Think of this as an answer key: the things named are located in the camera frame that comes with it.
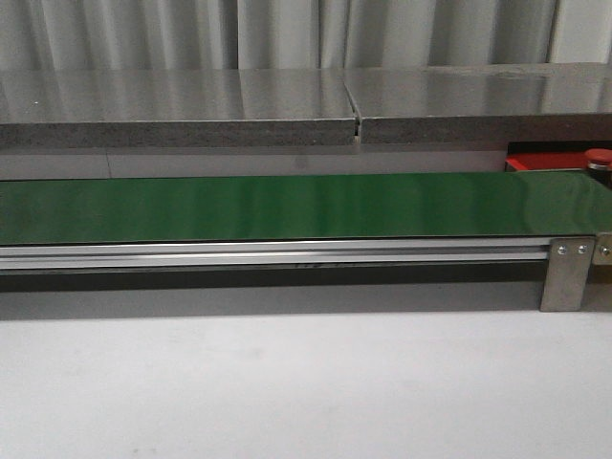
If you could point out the green conveyor belt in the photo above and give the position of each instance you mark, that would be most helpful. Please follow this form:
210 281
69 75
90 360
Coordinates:
131 210

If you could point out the left grey stone slab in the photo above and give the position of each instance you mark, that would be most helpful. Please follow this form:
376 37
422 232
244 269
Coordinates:
179 108

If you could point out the grey stone slab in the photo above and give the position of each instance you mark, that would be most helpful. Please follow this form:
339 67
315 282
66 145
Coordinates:
179 108
568 102

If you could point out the red plastic tray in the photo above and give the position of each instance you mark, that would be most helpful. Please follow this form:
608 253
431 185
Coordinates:
547 161

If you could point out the right grey stone slab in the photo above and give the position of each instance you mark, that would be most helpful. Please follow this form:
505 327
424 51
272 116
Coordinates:
568 102

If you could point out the conveyor end plate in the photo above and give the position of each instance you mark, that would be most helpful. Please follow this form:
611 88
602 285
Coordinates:
601 271

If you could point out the grey pleated curtain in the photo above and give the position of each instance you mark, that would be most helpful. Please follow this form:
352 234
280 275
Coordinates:
117 35

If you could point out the aluminium conveyor side rail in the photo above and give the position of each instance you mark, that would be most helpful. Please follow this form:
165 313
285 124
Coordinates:
307 252

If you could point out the metal conveyor support bracket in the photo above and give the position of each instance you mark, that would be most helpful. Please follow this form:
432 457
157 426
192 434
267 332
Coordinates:
569 263

